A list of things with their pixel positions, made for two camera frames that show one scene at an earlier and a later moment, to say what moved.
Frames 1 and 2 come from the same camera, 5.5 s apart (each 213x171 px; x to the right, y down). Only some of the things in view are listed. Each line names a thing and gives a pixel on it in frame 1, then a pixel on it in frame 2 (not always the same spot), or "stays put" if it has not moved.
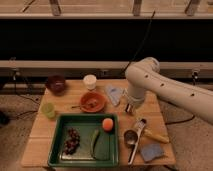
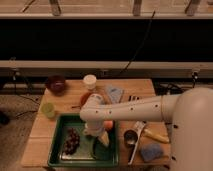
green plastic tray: x=106 y=146 stays put
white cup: x=90 y=81 stays put
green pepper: x=94 y=140 -> x=105 y=139
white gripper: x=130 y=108 -> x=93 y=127
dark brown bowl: x=56 y=84 stays put
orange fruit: x=107 y=124 stays put
